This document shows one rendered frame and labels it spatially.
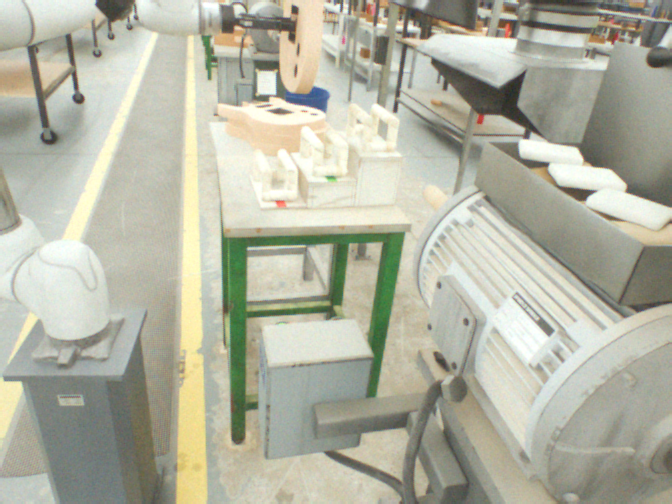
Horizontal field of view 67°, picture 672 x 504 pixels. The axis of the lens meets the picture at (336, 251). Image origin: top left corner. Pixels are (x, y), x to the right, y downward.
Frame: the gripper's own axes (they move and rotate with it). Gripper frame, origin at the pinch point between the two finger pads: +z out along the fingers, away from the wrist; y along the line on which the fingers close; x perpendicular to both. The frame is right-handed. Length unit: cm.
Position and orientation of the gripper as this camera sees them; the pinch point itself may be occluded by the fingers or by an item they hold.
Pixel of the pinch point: (291, 24)
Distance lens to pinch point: 162.3
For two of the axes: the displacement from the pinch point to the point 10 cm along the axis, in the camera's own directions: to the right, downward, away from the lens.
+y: 2.8, 4.9, -8.2
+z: 9.5, -0.5, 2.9
